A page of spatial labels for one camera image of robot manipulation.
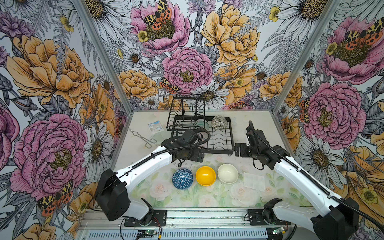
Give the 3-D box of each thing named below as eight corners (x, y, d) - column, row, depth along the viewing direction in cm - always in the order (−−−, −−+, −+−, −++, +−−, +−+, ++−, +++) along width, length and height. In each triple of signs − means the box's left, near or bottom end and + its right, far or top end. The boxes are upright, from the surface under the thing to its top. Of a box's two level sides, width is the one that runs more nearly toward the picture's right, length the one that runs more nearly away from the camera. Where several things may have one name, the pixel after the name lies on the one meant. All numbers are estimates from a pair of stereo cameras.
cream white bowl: (217, 186, 86) (219, 182, 82) (216, 168, 93) (217, 163, 89) (237, 186, 86) (240, 182, 82) (234, 168, 93) (236, 163, 89)
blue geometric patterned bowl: (172, 189, 85) (171, 186, 81) (174, 171, 91) (173, 168, 88) (193, 189, 85) (192, 186, 81) (193, 171, 91) (193, 168, 88)
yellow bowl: (195, 187, 85) (195, 184, 81) (195, 170, 92) (195, 166, 88) (215, 187, 85) (216, 184, 81) (214, 170, 92) (215, 166, 88)
